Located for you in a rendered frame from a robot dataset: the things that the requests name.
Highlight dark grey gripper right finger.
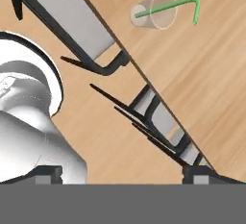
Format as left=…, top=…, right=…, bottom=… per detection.
left=182, top=164, right=246, bottom=186

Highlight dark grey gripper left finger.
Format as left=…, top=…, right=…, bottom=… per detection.
left=0, top=164, right=63, bottom=186

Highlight clear glass cup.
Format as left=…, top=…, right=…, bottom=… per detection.
left=129, top=0, right=179, bottom=31

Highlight green bent straw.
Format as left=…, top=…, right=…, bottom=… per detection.
left=134, top=0, right=202, bottom=26

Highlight white rounded object, black rim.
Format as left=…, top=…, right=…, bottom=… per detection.
left=0, top=30, right=88, bottom=186

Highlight black stool with grey seat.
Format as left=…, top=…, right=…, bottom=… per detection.
left=88, top=83, right=214, bottom=168
left=5, top=0, right=131, bottom=77

